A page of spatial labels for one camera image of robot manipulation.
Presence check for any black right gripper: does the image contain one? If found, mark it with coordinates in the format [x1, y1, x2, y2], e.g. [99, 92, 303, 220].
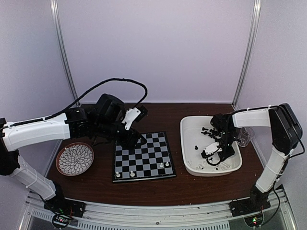
[215, 129, 236, 161]

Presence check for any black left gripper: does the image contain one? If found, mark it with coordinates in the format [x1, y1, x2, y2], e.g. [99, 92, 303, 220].
[94, 119, 147, 150]

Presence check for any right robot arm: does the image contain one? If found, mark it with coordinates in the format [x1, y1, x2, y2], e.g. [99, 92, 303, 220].
[210, 103, 303, 212]

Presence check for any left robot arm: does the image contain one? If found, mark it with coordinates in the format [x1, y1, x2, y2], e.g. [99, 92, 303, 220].
[0, 94, 148, 213]

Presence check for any cluster of white chess pieces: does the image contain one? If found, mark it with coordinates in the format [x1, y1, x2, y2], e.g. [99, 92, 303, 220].
[187, 161, 232, 172]

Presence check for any pile of black chess pieces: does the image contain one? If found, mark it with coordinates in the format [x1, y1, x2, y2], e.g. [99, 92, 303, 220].
[201, 127, 222, 139]

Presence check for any right circuit board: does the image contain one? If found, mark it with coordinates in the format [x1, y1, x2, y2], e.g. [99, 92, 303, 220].
[244, 214, 264, 228]

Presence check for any circuit board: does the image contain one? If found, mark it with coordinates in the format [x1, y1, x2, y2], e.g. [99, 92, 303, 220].
[51, 214, 73, 228]
[244, 214, 264, 228]

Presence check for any left circuit board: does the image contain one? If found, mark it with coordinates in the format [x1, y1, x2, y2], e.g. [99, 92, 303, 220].
[51, 214, 73, 228]

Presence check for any black white chessboard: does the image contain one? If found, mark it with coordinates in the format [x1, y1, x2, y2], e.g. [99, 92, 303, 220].
[112, 131, 177, 183]

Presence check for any clear plastic cup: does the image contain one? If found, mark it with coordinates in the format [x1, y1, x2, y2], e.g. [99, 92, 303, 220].
[237, 127, 255, 148]

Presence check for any white plastic tub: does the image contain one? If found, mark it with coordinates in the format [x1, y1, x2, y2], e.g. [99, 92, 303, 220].
[180, 115, 243, 177]

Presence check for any patterned ceramic plate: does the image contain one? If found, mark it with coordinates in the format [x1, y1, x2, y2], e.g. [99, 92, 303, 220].
[56, 142, 94, 176]

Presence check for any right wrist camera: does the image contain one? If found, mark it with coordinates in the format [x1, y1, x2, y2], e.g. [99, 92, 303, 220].
[201, 142, 222, 159]

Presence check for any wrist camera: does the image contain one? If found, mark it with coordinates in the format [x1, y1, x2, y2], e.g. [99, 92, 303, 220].
[201, 142, 222, 159]
[122, 106, 148, 130]

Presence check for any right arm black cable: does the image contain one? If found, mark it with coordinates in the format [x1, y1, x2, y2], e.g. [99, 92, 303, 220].
[206, 157, 226, 166]

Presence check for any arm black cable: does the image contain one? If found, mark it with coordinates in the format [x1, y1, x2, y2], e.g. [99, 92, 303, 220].
[0, 78, 148, 135]
[206, 157, 226, 166]

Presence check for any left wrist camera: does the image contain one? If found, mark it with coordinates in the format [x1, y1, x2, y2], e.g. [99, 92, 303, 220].
[122, 106, 148, 130]

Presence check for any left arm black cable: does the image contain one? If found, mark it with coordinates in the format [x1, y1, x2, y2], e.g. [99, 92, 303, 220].
[0, 78, 148, 135]

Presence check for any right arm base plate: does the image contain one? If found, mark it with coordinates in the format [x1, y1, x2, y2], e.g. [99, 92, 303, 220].
[229, 198, 271, 217]

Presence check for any aluminium front rail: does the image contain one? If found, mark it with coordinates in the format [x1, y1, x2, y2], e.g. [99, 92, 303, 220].
[19, 188, 295, 230]

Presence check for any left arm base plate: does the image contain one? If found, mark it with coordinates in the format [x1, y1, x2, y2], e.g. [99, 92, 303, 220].
[42, 197, 86, 218]

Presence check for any right aluminium frame post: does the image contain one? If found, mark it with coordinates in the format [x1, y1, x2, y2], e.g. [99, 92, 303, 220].
[232, 0, 261, 109]

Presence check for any aluminium frame post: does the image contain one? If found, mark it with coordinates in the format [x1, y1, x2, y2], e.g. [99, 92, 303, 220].
[50, 0, 78, 100]
[232, 0, 261, 109]

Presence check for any left aluminium frame post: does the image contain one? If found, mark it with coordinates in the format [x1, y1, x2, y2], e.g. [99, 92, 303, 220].
[50, 0, 78, 100]

